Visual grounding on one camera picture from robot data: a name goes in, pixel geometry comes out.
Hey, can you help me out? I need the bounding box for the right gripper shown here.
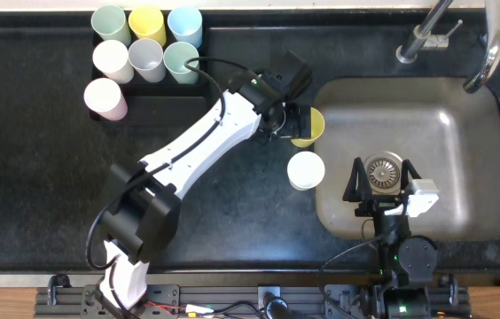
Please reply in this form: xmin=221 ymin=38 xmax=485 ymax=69
xmin=342 ymin=156 xmax=422 ymax=218

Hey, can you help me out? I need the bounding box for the yellow cup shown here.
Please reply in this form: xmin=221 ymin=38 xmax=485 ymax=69
xmin=291 ymin=107 xmax=326 ymax=149
xmin=128 ymin=5 xmax=168 ymax=48

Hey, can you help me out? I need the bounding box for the pink cup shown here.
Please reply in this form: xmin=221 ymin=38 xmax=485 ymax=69
xmin=82 ymin=77 xmax=129 ymax=121

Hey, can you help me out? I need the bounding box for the steel sink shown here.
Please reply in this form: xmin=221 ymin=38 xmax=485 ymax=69
xmin=313 ymin=77 xmax=500 ymax=243

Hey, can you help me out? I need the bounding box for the white cup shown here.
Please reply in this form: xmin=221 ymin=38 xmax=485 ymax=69
xmin=92 ymin=39 xmax=135 ymax=85
xmin=286 ymin=151 xmax=326 ymax=192

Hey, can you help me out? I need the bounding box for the steel tap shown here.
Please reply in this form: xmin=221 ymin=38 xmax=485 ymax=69
xmin=395 ymin=0 xmax=500 ymax=95

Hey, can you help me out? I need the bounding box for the black tray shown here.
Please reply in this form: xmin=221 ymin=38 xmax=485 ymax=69
xmin=91 ymin=24 xmax=209 ymax=97

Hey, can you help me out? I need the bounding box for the green cup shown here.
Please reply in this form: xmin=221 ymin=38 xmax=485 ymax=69
xmin=162 ymin=41 xmax=200 ymax=85
xmin=90 ymin=4 xmax=132 ymax=47

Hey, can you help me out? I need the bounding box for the blue cup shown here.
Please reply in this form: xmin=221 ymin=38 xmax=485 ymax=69
xmin=167 ymin=6 xmax=204 ymax=49

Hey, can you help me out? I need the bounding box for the grey cup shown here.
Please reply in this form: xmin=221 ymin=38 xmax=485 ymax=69
xmin=128 ymin=38 xmax=167 ymax=83

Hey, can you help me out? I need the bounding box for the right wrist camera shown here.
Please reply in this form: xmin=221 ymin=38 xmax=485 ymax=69
xmin=383 ymin=178 xmax=441 ymax=219

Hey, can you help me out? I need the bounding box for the mounting rail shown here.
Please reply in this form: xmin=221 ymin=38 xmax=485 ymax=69
xmin=35 ymin=273 xmax=473 ymax=319

